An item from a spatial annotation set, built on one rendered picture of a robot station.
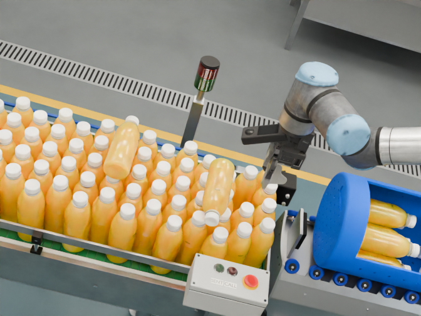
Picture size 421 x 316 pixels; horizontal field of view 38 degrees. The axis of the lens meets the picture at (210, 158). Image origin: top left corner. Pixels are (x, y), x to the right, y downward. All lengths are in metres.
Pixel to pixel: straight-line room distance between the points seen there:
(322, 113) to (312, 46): 3.25
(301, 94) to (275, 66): 2.85
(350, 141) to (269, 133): 0.25
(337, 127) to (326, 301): 0.75
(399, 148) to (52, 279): 1.04
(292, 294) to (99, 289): 0.57
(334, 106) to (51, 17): 3.04
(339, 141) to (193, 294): 0.55
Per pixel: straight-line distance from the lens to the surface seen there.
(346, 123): 1.30
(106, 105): 3.55
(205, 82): 1.90
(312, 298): 1.90
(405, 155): 1.41
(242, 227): 1.66
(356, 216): 1.68
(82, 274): 1.79
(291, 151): 1.50
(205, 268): 1.56
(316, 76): 1.36
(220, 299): 1.56
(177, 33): 4.23
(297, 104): 1.40
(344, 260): 1.73
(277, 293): 1.88
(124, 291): 1.81
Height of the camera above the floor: 2.36
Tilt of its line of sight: 44 degrees down
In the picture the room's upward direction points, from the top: 19 degrees clockwise
